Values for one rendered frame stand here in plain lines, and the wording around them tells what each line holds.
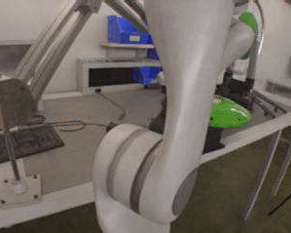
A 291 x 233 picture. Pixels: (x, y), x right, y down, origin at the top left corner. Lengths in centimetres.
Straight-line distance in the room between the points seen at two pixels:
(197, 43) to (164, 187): 13
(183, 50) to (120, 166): 12
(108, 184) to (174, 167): 8
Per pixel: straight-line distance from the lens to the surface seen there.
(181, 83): 18
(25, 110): 48
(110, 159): 22
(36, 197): 54
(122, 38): 129
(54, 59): 53
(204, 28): 19
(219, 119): 64
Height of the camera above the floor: 128
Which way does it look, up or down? 21 degrees down
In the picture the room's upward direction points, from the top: 5 degrees clockwise
